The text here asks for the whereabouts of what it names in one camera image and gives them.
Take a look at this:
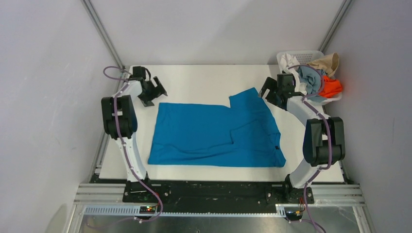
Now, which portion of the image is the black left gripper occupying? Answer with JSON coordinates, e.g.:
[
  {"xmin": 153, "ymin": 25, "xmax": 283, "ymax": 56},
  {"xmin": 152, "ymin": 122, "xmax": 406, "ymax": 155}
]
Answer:
[{"xmin": 138, "ymin": 76, "xmax": 167, "ymax": 107}]

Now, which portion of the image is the bright blue t-shirt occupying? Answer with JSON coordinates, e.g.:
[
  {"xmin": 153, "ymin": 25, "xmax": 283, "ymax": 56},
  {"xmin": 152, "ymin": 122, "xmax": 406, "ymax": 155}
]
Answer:
[{"xmin": 148, "ymin": 88, "xmax": 286, "ymax": 167}]

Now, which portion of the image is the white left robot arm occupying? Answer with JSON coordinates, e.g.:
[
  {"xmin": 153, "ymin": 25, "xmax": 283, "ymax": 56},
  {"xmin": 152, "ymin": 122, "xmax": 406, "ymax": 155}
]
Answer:
[{"xmin": 101, "ymin": 66, "xmax": 167, "ymax": 183}]

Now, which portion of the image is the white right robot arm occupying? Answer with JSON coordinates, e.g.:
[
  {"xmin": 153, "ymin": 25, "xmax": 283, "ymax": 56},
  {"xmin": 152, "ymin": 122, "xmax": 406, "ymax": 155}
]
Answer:
[{"xmin": 258, "ymin": 73, "xmax": 346, "ymax": 203}]

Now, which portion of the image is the white crumpled t-shirt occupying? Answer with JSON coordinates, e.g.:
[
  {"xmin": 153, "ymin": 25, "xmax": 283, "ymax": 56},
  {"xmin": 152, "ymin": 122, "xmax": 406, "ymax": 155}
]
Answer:
[{"xmin": 278, "ymin": 53, "xmax": 307, "ymax": 95}]

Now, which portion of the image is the white plastic laundry basket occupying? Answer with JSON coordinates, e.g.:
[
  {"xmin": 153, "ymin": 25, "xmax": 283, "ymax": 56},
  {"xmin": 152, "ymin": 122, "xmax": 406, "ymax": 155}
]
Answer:
[{"xmin": 276, "ymin": 50, "xmax": 324, "ymax": 95}]

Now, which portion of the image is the grey-blue crumpled t-shirt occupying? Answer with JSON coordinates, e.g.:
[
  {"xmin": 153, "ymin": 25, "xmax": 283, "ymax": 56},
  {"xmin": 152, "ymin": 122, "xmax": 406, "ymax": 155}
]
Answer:
[{"xmin": 297, "ymin": 66, "xmax": 326, "ymax": 95}]

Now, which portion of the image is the orange crumpled t-shirt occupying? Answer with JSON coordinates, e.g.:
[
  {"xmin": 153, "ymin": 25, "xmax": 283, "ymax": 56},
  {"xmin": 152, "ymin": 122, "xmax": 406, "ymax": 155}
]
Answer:
[{"xmin": 318, "ymin": 75, "xmax": 343, "ymax": 99}]

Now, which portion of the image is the beige crumpled t-shirt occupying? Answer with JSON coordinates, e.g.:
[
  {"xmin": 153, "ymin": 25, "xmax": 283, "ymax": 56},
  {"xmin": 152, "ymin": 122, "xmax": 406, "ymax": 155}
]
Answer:
[{"xmin": 308, "ymin": 52, "xmax": 340, "ymax": 78}]

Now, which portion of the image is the left controller board with LEDs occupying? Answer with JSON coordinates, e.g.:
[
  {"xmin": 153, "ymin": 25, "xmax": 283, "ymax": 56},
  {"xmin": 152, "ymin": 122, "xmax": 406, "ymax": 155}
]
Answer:
[{"xmin": 139, "ymin": 205, "xmax": 157, "ymax": 215}]

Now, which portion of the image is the right controller board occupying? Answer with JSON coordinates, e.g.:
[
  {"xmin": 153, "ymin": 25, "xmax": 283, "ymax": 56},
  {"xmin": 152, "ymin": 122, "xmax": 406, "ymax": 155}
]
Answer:
[{"xmin": 285, "ymin": 211, "xmax": 303, "ymax": 222}]

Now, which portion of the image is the aluminium left corner post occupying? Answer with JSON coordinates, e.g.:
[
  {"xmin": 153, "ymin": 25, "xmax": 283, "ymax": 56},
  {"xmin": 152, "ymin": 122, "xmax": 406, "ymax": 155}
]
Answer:
[{"xmin": 80, "ymin": 0, "xmax": 124, "ymax": 67}]

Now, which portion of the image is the aluminium corner post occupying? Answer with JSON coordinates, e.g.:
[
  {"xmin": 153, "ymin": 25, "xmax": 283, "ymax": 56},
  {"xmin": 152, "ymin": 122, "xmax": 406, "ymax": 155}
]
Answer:
[
  {"xmin": 80, "ymin": 0, "xmax": 124, "ymax": 67},
  {"xmin": 318, "ymin": 0, "xmax": 355, "ymax": 53}
]

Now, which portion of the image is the aluminium right corner post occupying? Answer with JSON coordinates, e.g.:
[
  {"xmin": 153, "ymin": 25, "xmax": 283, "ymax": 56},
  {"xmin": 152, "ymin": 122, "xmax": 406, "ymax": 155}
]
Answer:
[{"xmin": 318, "ymin": 0, "xmax": 355, "ymax": 53}]

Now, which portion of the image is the aluminium front frame rail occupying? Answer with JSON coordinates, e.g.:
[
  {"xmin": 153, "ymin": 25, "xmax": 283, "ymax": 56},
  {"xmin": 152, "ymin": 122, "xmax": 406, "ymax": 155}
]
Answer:
[{"xmin": 65, "ymin": 180, "xmax": 375, "ymax": 233}]

